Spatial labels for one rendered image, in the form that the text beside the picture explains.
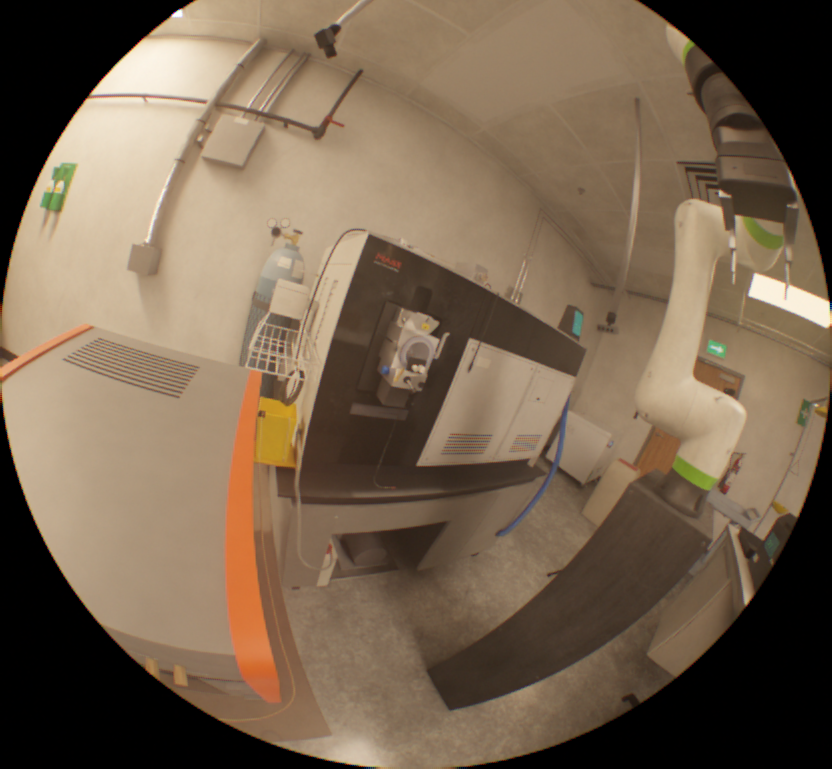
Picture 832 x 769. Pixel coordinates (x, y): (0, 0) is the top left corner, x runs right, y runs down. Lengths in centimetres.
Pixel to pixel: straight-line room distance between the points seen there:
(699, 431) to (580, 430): 316
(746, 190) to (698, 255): 43
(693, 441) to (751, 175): 52
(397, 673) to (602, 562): 98
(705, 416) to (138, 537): 76
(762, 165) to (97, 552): 49
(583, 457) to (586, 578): 308
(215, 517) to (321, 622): 120
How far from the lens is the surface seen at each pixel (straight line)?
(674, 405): 63
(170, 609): 19
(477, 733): 149
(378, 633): 143
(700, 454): 65
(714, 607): 185
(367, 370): 72
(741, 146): 30
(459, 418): 94
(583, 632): 80
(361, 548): 141
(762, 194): 28
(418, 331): 65
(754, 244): 71
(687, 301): 66
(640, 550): 66
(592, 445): 368
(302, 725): 60
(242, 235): 180
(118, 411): 33
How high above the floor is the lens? 131
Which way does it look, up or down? 9 degrees down
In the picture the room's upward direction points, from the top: 20 degrees clockwise
